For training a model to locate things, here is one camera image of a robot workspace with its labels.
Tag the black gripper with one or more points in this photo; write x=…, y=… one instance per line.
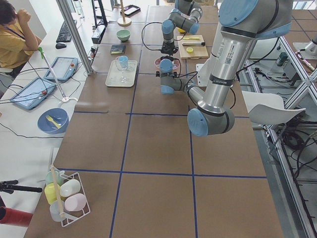
x=168, y=47
x=166, y=74

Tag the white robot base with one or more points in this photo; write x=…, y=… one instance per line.
x=201, y=74

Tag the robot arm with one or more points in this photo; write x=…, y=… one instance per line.
x=239, y=22
x=185, y=15

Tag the blue plastic cup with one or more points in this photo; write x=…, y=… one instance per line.
x=122, y=63

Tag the white plastic cup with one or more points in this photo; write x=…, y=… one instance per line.
x=70, y=187

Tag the pink plastic cup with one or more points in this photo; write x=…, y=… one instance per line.
x=75, y=202

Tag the green plastic cup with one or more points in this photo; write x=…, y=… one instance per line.
x=58, y=175

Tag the yellow plastic cup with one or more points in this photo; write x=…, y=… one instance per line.
x=50, y=193

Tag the translucent plastic cup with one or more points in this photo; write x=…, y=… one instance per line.
x=55, y=212

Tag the pink bowl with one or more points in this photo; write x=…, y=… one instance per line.
x=167, y=64

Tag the wooden cutting board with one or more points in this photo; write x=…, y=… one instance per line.
x=199, y=52

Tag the yellow plastic knife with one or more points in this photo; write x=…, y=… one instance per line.
x=191, y=38

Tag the half lemon slice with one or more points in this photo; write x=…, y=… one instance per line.
x=190, y=50

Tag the yellow lemon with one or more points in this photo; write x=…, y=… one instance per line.
x=181, y=30

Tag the steel cylinder muddler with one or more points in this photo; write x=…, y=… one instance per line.
x=193, y=44

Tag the green bowl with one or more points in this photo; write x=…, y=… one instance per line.
x=123, y=35

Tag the clear wine glass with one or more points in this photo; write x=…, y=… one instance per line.
x=123, y=74

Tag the wooden stand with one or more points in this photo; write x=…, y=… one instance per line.
x=123, y=20

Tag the grey folded cloth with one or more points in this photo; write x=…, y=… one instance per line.
x=117, y=49

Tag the cream bear tray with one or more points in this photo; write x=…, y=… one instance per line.
x=115, y=78

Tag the white chair seat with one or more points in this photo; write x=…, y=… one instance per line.
x=268, y=108

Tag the black keyboard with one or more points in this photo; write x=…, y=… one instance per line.
x=64, y=35

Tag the far teach pendant tablet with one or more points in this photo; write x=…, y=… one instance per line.
x=64, y=67

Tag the teach pendant tablet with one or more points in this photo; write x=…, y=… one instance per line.
x=33, y=93
x=64, y=67

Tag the white stick stand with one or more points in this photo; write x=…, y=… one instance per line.
x=64, y=97

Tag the black computer mouse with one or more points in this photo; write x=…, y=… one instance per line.
x=60, y=45

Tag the blue bowl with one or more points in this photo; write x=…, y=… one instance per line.
x=59, y=115

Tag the yellow plastic fork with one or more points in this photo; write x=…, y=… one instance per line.
x=50, y=119

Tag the near teach pendant tablet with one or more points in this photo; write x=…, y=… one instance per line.
x=33, y=93

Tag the seated person yellow shirt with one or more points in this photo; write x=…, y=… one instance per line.
x=17, y=41

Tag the red cylinder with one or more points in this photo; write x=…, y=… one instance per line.
x=15, y=217

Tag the aluminium frame post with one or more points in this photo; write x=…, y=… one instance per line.
x=67, y=16

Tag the white wire cup rack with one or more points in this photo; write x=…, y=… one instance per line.
x=70, y=217

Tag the black tripod handle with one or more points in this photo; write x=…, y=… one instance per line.
x=11, y=186

